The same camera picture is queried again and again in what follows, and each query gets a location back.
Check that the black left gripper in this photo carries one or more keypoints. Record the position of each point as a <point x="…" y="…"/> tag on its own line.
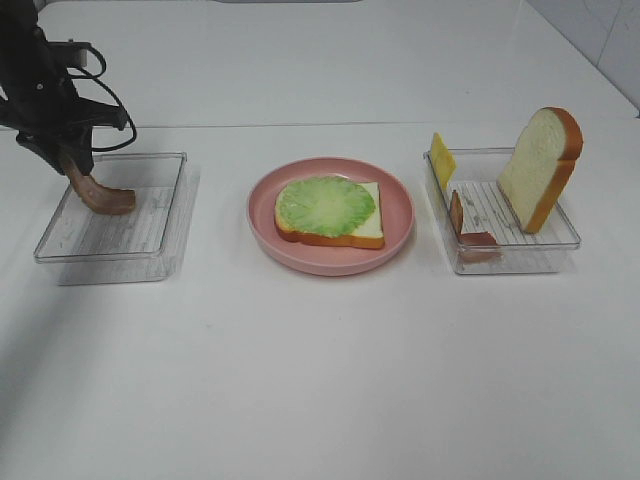
<point x="53" y="121"/>

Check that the long bacon strip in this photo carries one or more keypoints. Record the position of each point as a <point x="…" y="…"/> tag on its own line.
<point x="98" y="198"/>

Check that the green lettuce leaf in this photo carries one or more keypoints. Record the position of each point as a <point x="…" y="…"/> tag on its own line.
<point x="325" y="207"/>

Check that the white bread slice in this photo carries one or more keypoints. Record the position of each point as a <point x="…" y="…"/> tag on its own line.
<point x="370" y="225"/>
<point x="541" y="164"/>

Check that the yellow cheese slice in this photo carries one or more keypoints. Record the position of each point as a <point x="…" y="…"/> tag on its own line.
<point x="442" y="161"/>

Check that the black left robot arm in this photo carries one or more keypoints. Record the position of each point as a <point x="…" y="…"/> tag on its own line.
<point x="24" y="46"/>

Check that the clear left plastic tray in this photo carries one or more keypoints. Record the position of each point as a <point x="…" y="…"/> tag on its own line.
<point x="80" y="247"/>

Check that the clear plastic tray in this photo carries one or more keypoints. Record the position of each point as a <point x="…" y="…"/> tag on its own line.
<point x="486" y="209"/>
<point x="80" y="247"/>

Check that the pink round plate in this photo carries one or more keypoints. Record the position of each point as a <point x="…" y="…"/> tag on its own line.
<point x="397" y="215"/>

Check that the clear right plastic tray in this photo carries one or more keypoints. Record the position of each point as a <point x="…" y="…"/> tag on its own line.
<point x="486" y="209"/>

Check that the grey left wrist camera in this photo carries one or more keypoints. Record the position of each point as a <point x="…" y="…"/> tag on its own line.
<point x="70" y="54"/>

